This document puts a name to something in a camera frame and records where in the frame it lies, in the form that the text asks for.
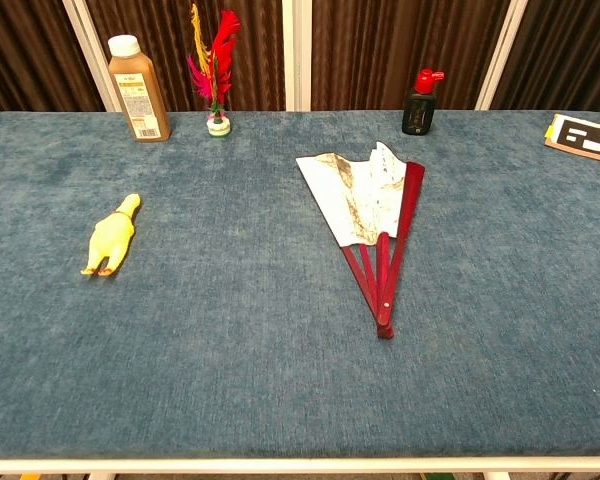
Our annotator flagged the white frame post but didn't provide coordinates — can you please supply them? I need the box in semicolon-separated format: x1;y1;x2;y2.
62;0;124;113
281;0;313;112
474;0;529;112

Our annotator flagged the brown juice bottle white cap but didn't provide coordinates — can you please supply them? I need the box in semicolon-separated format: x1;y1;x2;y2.
107;34;173;144

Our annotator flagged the red paper folding fan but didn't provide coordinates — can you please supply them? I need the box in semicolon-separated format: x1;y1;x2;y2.
295;141;426;341

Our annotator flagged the dark brown curtain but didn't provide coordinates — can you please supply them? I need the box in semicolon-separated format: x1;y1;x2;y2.
0;0;600;126

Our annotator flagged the black ink bottle red cap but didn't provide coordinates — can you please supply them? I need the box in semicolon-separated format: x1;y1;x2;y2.
401;68;446;137

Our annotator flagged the blue table cloth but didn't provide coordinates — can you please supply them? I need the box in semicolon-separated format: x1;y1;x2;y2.
0;110;600;460

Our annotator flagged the feather shuttlecock red yellow pink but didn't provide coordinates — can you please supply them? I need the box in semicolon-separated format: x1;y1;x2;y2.
187;3;242;140

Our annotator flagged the white table frame edge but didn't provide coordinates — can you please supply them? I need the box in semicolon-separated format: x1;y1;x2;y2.
0;457;600;480

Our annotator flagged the black white marker tag card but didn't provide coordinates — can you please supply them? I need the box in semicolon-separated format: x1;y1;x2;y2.
544;113;600;166

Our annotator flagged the yellow rubber chicken toy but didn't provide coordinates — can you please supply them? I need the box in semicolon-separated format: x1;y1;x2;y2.
80;193;143;278

